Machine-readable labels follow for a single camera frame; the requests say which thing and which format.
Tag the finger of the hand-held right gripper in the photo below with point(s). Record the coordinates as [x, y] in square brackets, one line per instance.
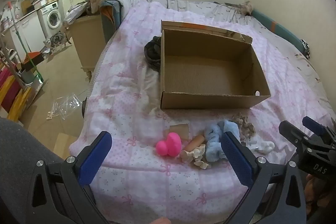
[291, 133]
[313, 125]

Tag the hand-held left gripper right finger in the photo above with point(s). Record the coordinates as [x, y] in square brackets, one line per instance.
[236, 161]

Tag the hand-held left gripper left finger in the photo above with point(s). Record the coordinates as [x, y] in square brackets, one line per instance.
[94, 161]

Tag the blue fluffy socks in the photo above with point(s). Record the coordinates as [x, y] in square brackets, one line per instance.
[212, 145]

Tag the white socks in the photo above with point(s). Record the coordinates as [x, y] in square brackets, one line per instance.
[262, 146]

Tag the brown cardboard box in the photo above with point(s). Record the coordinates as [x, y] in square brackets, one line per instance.
[204, 74]

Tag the person's right hand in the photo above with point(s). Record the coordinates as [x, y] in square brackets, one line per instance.
[321, 195]

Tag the clear plastic bag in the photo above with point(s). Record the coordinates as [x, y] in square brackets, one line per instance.
[64, 106]

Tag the small cardboard piece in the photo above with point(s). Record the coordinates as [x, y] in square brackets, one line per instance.
[181, 129]

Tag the pink heart plush toy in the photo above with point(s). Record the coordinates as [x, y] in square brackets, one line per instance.
[172, 144]

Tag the person's grey trouser leg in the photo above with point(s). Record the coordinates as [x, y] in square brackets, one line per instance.
[21, 161]

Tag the dark red box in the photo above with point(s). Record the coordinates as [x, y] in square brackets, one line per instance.
[32, 58]

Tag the beige wooden cabinet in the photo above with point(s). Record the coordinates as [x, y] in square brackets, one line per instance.
[86, 40]

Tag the dark striped cloth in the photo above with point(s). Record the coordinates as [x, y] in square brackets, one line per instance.
[152, 53]

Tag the grey tabby cat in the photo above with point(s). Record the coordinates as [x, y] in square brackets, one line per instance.
[56, 40]

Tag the brown patterned cloth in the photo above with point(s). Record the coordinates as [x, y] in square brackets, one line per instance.
[244, 6]

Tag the folded blue orange blanket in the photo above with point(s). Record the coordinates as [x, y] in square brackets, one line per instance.
[110, 16]

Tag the white washing machine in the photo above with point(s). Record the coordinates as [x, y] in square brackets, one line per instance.
[53, 19]

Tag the white kitchen counter cabinet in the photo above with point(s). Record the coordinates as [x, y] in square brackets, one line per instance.
[29, 27]

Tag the teal bed frame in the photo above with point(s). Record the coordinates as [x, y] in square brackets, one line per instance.
[278, 27]

